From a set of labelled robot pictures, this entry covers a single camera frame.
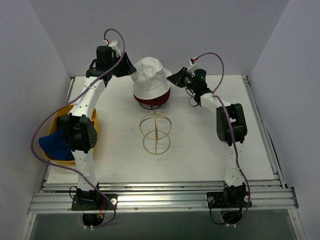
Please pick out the white bucket hat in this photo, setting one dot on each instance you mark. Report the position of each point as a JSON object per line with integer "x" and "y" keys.
{"x": 150, "y": 79}

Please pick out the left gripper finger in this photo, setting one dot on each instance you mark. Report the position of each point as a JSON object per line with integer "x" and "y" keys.
{"x": 123, "y": 70}
{"x": 126, "y": 61}

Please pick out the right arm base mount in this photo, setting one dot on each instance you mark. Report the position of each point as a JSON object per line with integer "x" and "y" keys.
{"x": 233, "y": 207}

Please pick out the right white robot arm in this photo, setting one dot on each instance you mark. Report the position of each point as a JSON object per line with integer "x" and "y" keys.
{"x": 231, "y": 126}

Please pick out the yellow plastic bin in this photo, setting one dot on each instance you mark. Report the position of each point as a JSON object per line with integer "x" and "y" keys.
{"x": 54, "y": 126}

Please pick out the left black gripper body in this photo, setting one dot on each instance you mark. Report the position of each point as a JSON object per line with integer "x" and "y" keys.
{"x": 122, "y": 66}

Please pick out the gold wire hat stand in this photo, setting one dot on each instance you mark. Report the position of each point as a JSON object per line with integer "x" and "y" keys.
{"x": 155, "y": 128}

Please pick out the aluminium right side rail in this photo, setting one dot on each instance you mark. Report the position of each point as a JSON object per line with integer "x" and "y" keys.
{"x": 268, "y": 145}

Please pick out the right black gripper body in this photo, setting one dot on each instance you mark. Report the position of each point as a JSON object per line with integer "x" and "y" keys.
{"x": 183, "y": 79}

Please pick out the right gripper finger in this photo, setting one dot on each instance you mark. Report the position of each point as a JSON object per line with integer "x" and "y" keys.
{"x": 177, "y": 79}
{"x": 184, "y": 71}

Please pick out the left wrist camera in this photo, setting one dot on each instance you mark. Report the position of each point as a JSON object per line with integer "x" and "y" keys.
{"x": 115, "y": 45}

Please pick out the red bucket hat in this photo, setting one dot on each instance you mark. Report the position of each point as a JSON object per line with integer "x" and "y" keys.
{"x": 156, "y": 101}

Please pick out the blue bucket hat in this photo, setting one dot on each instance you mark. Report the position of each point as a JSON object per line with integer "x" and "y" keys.
{"x": 55, "y": 146}

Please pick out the aluminium front rail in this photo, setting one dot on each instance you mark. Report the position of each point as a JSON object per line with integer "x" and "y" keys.
{"x": 164, "y": 197}

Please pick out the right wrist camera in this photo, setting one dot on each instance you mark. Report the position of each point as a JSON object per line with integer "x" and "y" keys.
{"x": 194, "y": 65}

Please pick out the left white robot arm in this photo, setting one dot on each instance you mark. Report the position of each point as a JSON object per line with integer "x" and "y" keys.
{"x": 78, "y": 129}

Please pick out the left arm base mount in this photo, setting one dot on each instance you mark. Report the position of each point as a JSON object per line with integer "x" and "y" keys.
{"x": 92, "y": 201}

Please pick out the black wire hat stand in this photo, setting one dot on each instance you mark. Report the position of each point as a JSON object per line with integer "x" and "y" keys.
{"x": 149, "y": 107}

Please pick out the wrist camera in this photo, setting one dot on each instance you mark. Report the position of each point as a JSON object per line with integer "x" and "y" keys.
{"x": 115, "y": 45}
{"x": 194, "y": 65}

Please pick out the aluminium rail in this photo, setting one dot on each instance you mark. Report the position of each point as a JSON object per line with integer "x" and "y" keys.
{"x": 164, "y": 197}
{"x": 268, "y": 145}

